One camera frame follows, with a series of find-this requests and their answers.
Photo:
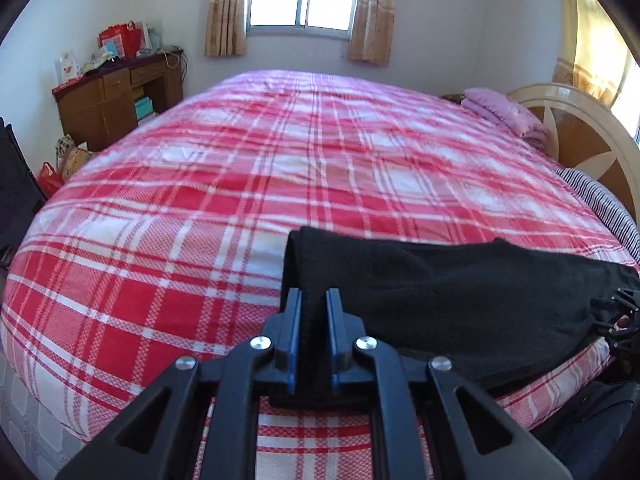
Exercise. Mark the light blue box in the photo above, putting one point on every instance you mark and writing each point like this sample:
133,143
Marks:
109,51

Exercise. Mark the yellow curtain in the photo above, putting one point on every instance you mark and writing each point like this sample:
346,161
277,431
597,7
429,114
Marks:
595,45

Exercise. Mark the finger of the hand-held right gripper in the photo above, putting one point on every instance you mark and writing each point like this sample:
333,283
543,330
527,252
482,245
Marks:
622,300
627,342

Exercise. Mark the flat red box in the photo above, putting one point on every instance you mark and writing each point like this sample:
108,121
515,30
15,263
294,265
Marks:
67,85

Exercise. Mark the red plaid bed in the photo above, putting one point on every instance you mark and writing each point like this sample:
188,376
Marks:
250,185

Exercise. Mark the floral tote bag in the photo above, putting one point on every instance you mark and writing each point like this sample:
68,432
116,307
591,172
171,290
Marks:
75,157

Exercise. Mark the white paper bag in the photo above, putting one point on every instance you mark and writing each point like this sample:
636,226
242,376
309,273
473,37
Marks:
154,37

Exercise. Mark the white printed card box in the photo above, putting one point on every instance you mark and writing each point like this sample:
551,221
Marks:
67,66

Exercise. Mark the black pants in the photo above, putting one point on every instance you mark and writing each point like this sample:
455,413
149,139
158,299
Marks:
450,300

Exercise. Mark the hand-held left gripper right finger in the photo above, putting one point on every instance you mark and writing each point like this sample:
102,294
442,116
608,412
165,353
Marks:
332,330

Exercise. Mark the dark cloth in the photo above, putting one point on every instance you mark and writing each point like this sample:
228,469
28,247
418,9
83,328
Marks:
595,430

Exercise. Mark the wooden desk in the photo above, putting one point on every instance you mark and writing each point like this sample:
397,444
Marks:
85,115

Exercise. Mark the folded pink quilt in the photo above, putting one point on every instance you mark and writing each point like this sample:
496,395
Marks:
500,110

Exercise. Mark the beige floral curtain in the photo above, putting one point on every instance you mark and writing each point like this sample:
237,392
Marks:
372,15
227,10

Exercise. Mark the teal box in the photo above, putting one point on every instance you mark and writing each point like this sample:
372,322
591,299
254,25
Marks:
143,106

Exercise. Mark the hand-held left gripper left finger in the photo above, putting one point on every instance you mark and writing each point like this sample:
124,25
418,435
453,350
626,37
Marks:
296,320

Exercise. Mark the black folding chair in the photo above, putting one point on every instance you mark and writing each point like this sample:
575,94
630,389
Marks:
17,180

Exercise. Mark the brown cloth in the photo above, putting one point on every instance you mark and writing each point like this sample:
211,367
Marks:
452,98

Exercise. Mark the red gift bag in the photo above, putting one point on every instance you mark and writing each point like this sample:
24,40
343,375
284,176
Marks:
120,40

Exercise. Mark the striped pillow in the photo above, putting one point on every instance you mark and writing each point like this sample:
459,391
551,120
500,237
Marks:
600,200

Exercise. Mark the cream and wood headboard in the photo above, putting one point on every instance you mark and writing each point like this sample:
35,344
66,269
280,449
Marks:
575,130

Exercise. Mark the red plastic bag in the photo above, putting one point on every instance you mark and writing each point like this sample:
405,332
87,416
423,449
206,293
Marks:
50,180

